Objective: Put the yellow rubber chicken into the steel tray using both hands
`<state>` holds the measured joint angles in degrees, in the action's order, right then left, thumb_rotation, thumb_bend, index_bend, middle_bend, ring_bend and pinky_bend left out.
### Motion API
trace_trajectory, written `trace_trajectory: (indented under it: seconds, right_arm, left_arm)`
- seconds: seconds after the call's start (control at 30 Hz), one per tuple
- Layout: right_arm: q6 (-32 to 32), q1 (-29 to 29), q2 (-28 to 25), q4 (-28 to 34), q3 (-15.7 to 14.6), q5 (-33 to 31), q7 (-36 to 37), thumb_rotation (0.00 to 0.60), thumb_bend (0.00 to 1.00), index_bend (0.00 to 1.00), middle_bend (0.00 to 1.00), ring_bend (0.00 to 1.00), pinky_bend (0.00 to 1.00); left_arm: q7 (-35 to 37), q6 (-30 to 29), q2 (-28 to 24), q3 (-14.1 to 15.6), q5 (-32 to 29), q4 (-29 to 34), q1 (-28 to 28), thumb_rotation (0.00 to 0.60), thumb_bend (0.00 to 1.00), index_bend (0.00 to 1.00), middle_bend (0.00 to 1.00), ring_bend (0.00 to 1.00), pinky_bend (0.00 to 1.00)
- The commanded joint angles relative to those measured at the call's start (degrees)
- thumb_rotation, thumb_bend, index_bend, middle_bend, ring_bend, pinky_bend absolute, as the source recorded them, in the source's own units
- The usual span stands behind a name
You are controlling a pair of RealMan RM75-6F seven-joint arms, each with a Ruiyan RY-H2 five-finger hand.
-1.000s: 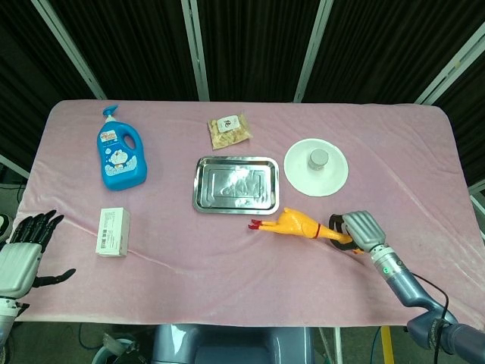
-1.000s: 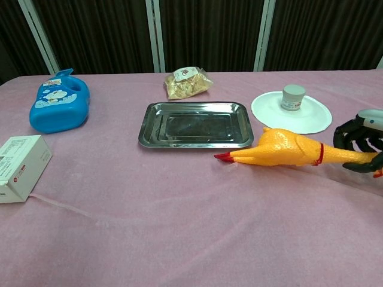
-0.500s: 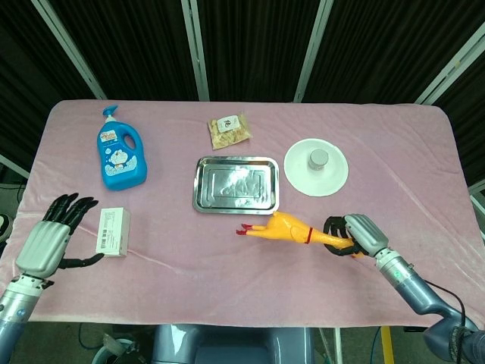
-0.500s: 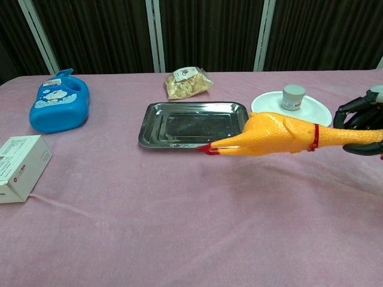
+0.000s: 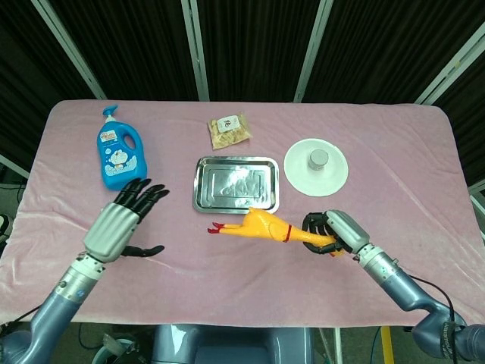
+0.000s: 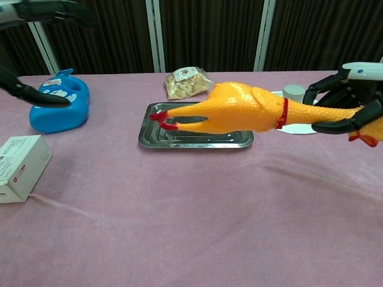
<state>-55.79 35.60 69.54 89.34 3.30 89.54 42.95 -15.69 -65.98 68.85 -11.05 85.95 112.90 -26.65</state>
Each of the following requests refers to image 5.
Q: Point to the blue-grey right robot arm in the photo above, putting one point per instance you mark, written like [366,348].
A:
[401,284]

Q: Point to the small grey lidded jar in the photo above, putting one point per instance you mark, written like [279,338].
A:
[317,159]

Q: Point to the white paper plate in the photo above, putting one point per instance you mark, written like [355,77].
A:
[299,174]

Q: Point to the stainless steel rectangular tray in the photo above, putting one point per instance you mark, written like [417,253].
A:
[235,186]

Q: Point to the dark pleated curtain panel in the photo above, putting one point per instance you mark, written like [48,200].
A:
[470,113]
[386,49]
[140,49]
[30,76]
[257,49]

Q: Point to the clear bag of snacks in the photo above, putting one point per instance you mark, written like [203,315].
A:
[229,132]

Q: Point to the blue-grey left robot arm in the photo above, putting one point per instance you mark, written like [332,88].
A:
[57,303]

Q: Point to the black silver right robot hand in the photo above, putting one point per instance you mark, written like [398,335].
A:
[348,227]

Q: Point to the pink fleece tablecloth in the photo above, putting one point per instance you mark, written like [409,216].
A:
[227,284]

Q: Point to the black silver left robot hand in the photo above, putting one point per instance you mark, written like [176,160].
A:
[110,231]

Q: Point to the blue-grey robot torso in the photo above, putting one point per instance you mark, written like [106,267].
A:
[227,345]

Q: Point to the white metal frame post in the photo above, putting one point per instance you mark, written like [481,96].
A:
[15,166]
[68,45]
[451,68]
[312,53]
[195,49]
[478,199]

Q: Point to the yellow rubber chicken toy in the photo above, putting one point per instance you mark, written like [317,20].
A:
[261,225]

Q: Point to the pale plastic bucket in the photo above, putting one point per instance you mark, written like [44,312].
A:
[100,354]

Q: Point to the blue cartoon detergent bottle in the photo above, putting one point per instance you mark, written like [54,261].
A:
[117,159]

